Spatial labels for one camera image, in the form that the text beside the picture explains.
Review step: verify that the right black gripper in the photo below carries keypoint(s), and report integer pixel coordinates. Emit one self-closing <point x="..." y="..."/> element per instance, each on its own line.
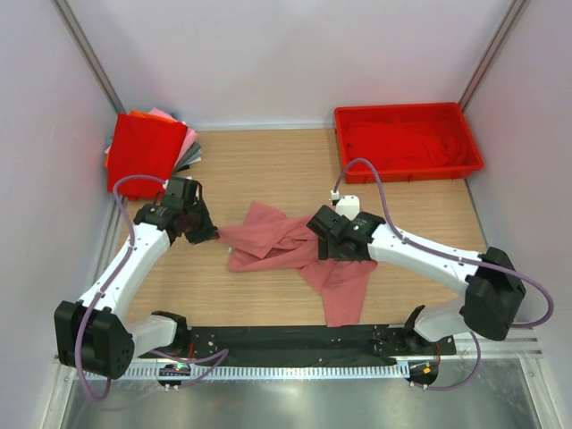
<point x="326" y="250"/>

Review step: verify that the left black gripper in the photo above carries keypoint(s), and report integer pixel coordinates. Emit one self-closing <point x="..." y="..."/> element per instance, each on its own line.
<point x="208" y="231"/>

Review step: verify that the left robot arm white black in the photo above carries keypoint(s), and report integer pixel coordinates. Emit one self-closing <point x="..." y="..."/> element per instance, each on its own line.
<point x="91" y="334"/>

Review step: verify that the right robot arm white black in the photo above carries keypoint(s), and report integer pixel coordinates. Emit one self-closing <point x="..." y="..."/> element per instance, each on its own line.
<point x="488" y="293"/>

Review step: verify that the grey folded t shirt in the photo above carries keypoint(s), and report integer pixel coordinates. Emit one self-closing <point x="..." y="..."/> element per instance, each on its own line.
<point x="192" y="156"/>

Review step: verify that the light pink folded t shirt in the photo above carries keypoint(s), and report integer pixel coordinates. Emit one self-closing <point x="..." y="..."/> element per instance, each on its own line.
<point x="189" y="145"/>

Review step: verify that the red folded t shirt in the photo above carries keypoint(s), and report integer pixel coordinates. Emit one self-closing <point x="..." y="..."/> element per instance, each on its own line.
<point x="159" y="157"/>

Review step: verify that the red t shirt in bin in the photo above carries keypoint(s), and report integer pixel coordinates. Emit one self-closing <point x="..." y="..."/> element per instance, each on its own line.
<point x="406" y="145"/>

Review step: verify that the orange folded t shirt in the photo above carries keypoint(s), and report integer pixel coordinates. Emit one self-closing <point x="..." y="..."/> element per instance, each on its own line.
<point x="129" y="140"/>

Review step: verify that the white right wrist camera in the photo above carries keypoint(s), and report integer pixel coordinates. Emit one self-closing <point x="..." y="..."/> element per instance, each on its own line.
<point x="345" y="205"/>

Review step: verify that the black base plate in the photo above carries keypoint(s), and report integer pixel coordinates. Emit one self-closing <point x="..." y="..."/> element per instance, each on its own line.
<point x="311" y="345"/>

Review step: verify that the white slotted cable duct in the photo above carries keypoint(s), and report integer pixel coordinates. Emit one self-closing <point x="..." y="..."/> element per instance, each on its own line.
<point x="162" y="372"/>

